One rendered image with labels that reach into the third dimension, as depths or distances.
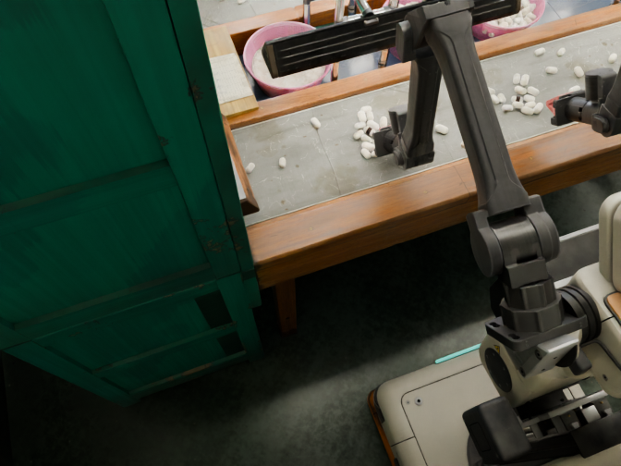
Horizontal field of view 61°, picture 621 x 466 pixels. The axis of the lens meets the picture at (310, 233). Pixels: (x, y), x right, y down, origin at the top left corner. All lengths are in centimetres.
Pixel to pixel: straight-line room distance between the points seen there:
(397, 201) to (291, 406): 91
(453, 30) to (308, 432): 145
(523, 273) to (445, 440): 99
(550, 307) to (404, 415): 96
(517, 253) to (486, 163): 14
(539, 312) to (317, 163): 81
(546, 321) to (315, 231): 66
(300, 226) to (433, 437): 77
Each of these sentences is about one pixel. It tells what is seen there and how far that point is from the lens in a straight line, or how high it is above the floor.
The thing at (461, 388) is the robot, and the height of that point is 28.
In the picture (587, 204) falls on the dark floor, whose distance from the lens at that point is 252.
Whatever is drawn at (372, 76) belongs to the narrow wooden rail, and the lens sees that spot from 160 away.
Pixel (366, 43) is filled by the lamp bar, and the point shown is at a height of 107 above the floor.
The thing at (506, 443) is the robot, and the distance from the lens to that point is 126.
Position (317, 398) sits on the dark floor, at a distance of 196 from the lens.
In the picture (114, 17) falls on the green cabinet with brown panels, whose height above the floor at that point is 156.
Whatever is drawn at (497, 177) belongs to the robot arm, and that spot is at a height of 129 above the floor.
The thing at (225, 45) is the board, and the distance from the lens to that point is 167.
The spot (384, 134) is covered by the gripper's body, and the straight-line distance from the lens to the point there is 139.
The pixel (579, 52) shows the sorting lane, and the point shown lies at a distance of 190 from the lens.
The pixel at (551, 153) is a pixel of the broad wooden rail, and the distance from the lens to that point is 157.
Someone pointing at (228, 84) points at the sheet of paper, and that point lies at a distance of 156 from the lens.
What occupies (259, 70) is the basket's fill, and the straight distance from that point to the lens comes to 166.
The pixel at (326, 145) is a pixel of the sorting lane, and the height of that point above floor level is 74.
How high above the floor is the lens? 194
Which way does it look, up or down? 64 degrees down
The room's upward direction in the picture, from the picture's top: 2 degrees clockwise
